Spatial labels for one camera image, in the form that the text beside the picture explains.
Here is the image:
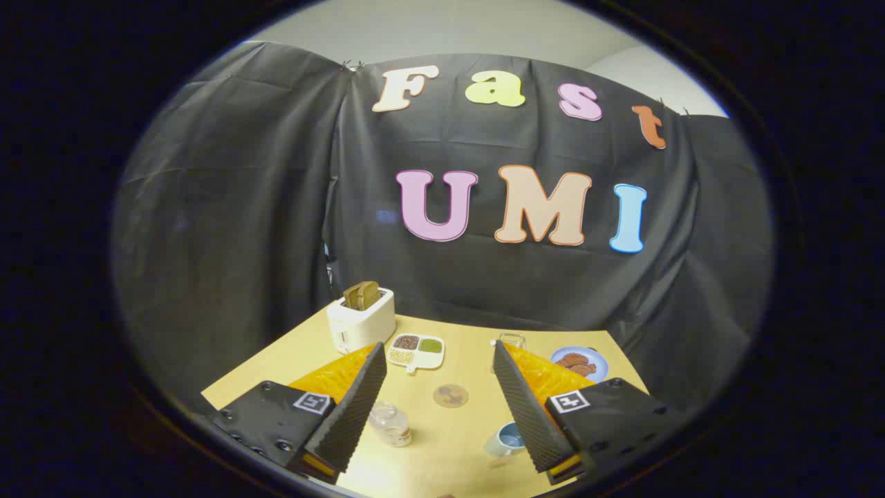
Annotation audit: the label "white divided snack dish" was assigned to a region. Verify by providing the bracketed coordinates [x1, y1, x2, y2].
[386, 333, 446, 375]

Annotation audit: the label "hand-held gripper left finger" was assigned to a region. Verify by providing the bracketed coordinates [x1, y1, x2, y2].
[212, 342, 389, 484]

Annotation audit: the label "black backdrop cloth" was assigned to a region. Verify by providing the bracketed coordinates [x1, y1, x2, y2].
[111, 41, 775, 417]

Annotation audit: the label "brown bread slices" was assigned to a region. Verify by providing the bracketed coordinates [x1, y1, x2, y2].
[343, 281, 382, 311]

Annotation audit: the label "white and blue cup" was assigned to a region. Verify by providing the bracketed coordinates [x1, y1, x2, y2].
[483, 422, 528, 459]

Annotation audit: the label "wooden table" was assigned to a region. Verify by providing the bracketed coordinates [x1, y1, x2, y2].
[201, 308, 651, 498]

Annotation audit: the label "white toaster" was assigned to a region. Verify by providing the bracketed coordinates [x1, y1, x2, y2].
[326, 287, 397, 355]

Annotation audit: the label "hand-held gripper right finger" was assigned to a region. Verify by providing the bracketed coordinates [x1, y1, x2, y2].
[492, 340, 684, 486]

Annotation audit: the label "clear plastic juice bottle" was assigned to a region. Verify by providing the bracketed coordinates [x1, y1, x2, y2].
[368, 401, 413, 448]

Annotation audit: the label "blue plate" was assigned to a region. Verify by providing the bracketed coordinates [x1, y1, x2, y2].
[550, 346, 611, 385]

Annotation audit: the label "round clear coaster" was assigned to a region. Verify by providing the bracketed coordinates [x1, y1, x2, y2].
[433, 384, 470, 409]

